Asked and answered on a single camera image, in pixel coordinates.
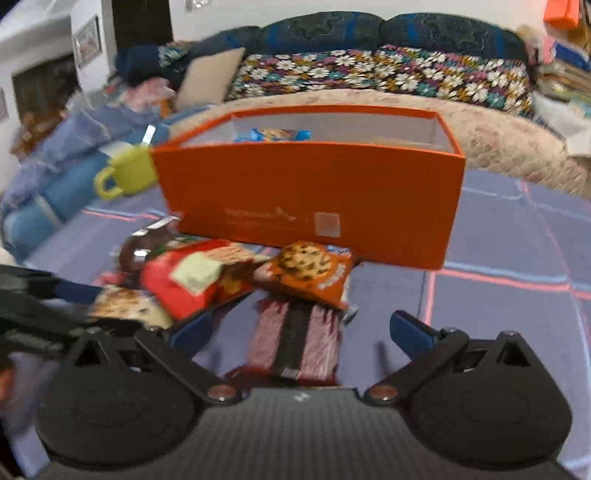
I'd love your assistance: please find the framed wall picture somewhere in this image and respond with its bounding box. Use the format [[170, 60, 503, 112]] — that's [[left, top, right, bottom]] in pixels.
[[71, 16, 102, 70]]

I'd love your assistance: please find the floral sofa cushion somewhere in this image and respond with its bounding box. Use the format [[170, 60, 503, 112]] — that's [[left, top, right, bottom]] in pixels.
[[226, 48, 384, 100], [374, 45, 534, 116]]

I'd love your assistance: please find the white chocolate chip cookie packet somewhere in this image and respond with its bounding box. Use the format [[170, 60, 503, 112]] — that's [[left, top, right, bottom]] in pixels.
[[88, 285, 174, 330]]

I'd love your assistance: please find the pink and dark wafer packet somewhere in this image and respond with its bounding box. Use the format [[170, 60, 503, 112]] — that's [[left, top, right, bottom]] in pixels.
[[226, 298, 358, 386]]

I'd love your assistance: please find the dark blue sofa backrest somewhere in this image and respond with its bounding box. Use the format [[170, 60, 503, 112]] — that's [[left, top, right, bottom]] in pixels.
[[203, 11, 529, 61]]

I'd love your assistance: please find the white cabinet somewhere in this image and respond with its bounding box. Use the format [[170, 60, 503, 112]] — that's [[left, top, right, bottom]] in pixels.
[[0, 14, 93, 139]]

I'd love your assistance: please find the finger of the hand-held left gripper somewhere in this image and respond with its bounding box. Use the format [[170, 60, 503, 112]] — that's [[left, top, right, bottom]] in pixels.
[[18, 271, 105, 305], [25, 302, 139, 335]]

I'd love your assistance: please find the orange cardboard box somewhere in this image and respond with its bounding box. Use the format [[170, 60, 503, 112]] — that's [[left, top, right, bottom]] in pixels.
[[150, 105, 467, 271]]

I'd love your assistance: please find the orange chocolate chip cookie packet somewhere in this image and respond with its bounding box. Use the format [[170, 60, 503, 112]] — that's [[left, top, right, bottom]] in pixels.
[[252, 241, 363, 310]]

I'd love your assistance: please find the blue cookie packet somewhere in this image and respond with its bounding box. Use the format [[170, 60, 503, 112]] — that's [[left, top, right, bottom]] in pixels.
[[233, 128, 312, 143]]

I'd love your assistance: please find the pile of clothes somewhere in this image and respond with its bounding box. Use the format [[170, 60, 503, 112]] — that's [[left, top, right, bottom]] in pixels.
[[113, 41, 195, 112]]

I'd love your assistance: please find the blue plaid tablecloth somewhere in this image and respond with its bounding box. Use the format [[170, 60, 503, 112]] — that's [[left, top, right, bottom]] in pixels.
[[0, 171, 591, 480]]

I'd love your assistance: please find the white cloth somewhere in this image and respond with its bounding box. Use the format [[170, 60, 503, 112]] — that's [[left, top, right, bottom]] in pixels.
[[531, 92, 591, 158]]

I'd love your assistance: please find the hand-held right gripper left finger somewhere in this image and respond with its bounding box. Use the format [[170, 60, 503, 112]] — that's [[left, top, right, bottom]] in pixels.
[[65, 309, 241, 407]]

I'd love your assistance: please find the red snack packet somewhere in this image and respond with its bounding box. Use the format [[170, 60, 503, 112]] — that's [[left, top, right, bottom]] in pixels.
[[139, 239, 257, 321]]

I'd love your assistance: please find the orange paper bag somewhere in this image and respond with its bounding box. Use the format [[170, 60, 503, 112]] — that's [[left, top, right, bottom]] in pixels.
[[544, 0, 580, 31]]

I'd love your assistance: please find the green mug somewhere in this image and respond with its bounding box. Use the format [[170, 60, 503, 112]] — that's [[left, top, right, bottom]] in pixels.
[[93, 145, 160, 200]]

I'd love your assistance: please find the blue striped blanket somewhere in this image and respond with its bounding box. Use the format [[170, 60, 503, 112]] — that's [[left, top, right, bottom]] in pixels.
[[0, 104, 185, 259]]

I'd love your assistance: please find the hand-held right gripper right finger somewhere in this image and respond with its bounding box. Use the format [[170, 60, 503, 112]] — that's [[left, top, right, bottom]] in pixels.
[[365, 310, 532, 406]]

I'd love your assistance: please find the stack of books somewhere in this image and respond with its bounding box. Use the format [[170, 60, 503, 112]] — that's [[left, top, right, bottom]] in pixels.
[[531, 60, 591, 107]]

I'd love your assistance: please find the beige pillow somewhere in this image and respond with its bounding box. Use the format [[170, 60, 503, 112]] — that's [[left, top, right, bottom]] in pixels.
[[175, 47, 245, 112]]

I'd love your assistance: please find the clear chocolate muffin packet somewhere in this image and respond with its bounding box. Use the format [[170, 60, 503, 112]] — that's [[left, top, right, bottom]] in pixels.
[[117, 217, 185, 287]]

